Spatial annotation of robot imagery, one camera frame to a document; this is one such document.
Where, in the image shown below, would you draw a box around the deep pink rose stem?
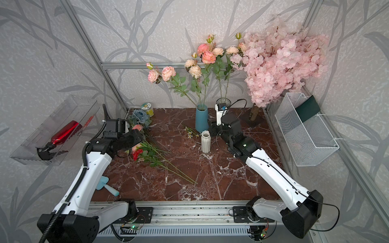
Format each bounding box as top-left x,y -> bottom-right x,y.
197,34 -> 216,109

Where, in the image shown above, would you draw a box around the cream pink rose stem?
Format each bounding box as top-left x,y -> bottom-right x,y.
212,47 -> 225,98

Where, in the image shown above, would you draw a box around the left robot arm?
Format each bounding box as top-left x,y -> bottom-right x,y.
37,118 -> 144,243

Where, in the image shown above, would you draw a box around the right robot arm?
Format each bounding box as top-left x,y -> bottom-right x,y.
210,111 -> 323,239

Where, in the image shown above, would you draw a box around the white ribbed vase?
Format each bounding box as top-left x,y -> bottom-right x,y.
201,131 -> 211,153

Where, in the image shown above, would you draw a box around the clear glass vase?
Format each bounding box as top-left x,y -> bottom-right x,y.
216,97 -> 232,107

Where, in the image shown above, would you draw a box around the teal ceramic vase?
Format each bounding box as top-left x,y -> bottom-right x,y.
195,104 -> 209,133

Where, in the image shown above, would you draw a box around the blue hydrangea flowers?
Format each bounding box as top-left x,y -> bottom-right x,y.
127,109 -> 152,128

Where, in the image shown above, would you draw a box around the red rose stem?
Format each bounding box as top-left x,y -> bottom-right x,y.
132,141 -> 197,185

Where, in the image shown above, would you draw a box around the pink rose bunch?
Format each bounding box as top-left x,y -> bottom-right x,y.
132,124 -> 152,154

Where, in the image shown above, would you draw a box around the tree stand base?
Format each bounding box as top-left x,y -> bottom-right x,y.
241,104 -> 265,128

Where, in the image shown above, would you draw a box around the small white daisy sprig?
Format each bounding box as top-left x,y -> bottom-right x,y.
184,126 -> 200,138

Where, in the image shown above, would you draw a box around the teal hand trowel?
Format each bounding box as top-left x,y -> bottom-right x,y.
96,176 -> 120,196

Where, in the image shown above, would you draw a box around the red spray bottle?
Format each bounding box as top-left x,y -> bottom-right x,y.
36,115 -> 95,161

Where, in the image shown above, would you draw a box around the dark green card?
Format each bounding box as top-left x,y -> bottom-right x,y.
295,95 -> 321,123

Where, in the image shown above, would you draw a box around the pink cherry blossom tree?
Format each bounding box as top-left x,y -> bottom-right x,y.
234,17 -> 329,107

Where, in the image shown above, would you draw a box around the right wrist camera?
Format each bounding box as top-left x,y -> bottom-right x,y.
215,103 -> 228,126

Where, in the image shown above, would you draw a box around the clear plastic wall bin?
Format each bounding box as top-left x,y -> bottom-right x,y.
10,95 -> 100,166

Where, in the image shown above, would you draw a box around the aluminium front rail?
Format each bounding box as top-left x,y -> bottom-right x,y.
65,199 -> 317,227

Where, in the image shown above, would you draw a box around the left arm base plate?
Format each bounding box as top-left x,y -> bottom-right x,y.
122,207 -> 154,224

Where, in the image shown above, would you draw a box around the white wire mesh basket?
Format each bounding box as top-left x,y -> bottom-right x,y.
275,93 -> 339,167

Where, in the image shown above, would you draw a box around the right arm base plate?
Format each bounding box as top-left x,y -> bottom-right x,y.
232,206 -> 254,223

